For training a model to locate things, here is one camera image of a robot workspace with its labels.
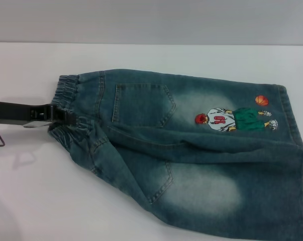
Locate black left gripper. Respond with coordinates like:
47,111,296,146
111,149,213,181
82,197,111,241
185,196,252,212
0,101,76,129

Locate blue denim shorts with print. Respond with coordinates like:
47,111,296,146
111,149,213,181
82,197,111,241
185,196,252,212
48,68,303,241

